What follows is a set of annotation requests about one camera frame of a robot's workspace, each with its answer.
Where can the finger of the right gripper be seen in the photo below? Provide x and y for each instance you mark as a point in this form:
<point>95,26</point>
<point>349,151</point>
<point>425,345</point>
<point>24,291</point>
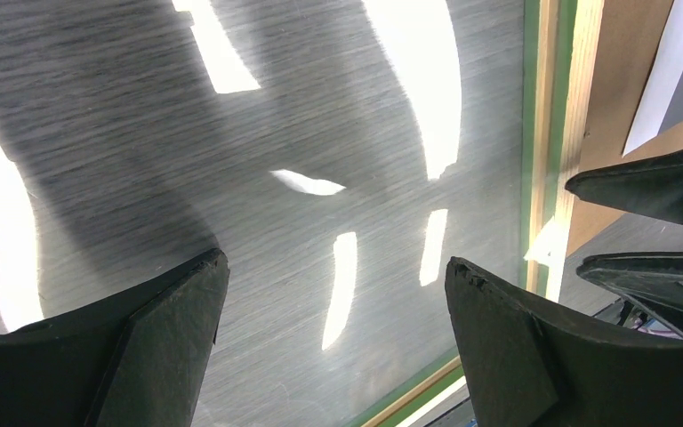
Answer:
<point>650,282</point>
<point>651,187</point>

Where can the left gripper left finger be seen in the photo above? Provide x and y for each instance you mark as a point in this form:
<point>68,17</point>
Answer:
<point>135,358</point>

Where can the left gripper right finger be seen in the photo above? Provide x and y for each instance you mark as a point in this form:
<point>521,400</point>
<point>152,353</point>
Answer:
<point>529,361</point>

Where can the photo with white borders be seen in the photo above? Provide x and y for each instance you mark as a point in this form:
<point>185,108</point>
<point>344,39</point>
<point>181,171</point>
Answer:
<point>661,104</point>

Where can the wooden picture frame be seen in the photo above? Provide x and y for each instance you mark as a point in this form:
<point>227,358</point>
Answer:
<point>561,42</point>

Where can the brown backing board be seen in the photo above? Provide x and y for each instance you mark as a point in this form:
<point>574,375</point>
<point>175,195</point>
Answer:
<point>629,36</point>

